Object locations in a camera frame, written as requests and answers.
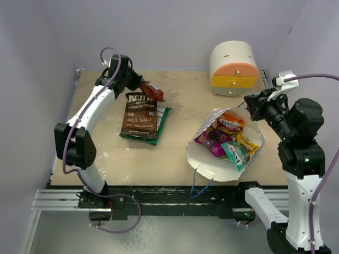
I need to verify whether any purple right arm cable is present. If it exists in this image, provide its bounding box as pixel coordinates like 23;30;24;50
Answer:
284;73;339;254

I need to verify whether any yellow m&m packet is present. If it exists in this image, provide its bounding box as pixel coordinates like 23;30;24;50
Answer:
236;133;259;156

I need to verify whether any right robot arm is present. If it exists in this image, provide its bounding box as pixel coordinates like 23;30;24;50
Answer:
235;89;332;253

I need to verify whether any red doritos bag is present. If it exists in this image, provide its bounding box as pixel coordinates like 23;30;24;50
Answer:
140;81;165;102

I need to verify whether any teal snack packet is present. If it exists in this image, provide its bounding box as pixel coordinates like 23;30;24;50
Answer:
221;141;250;171

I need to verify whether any purple snack packet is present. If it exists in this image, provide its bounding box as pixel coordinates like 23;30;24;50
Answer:
194;125;236;158

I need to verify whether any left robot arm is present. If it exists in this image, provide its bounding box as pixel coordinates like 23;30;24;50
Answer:
54;55;142;207

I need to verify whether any brown potato chips bag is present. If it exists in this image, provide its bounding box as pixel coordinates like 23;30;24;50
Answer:
120;92;157;138

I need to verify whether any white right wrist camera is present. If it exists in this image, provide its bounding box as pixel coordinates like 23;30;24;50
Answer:
267;70;299;102

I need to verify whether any green chips bag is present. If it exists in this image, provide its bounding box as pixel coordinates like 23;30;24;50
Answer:
119;106;172;146

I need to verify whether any round drawer box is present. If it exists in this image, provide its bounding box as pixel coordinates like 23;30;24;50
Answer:
209;40;259;96

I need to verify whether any purple cable under table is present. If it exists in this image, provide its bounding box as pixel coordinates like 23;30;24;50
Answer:
88;194;141;235

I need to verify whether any black table edge rail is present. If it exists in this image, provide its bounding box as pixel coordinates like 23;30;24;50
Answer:
31;185;289;220

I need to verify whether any blue checkered paper bag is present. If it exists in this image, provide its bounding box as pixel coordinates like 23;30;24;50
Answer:
185;105;266;198

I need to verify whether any purple cable right underside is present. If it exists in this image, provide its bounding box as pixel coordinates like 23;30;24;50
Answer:
237;208;263;229

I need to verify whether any orange snack packet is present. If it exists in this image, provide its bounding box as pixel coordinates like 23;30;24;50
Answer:
217;113;245;134

